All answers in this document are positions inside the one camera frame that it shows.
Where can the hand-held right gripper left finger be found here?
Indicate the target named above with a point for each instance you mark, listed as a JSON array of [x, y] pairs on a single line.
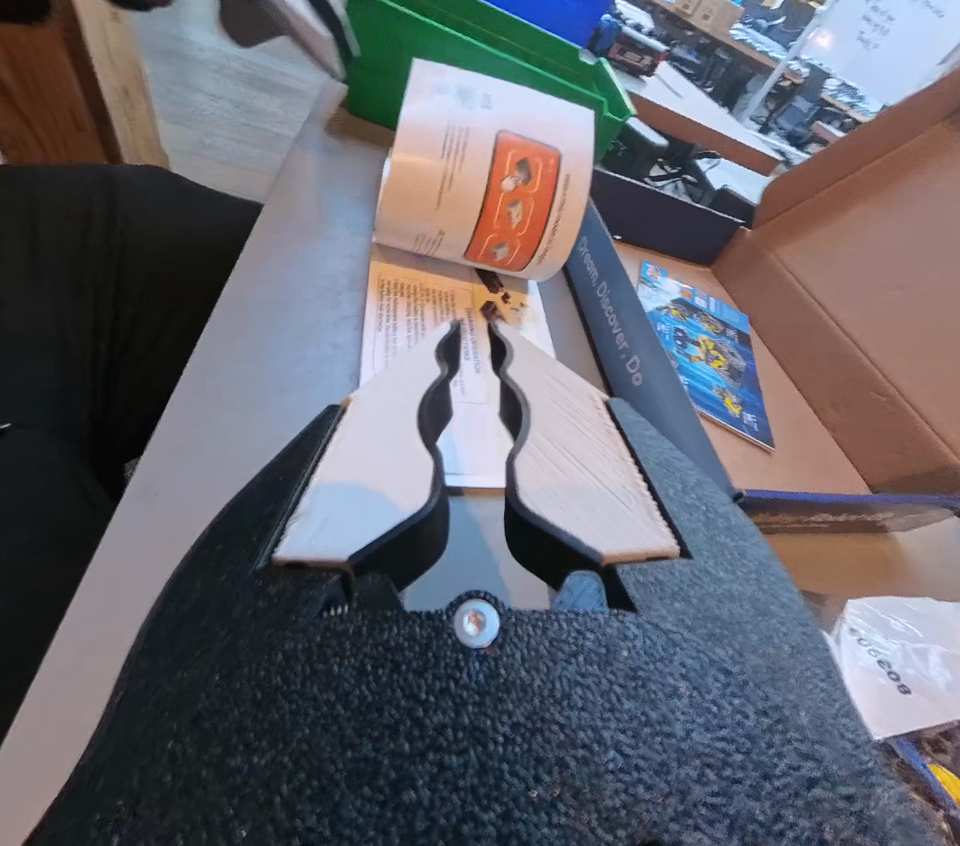
[[367, 463]]

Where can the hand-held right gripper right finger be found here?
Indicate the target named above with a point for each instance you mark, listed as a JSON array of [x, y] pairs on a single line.
[[585, 471]]

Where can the blue-cover instruction booklet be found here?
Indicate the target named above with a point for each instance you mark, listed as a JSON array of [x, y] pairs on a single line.
[[450, 148]]

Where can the grey desk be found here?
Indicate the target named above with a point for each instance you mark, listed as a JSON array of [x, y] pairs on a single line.
[[247, 351]]

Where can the blue cardboard box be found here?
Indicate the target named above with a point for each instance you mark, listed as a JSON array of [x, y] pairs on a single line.
[[645, 366]]

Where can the thin blue printed leaflet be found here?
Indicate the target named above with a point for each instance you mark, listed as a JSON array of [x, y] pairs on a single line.
[[712, 351]]

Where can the clear bag yellow blue parts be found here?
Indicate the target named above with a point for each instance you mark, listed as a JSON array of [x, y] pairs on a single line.
[[900, 666]]

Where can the background work table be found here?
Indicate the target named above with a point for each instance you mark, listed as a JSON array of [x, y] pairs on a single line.
[[705, 110]]

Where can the whiteboard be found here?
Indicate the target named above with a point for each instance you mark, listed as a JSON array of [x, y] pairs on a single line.
[[892, 13]]

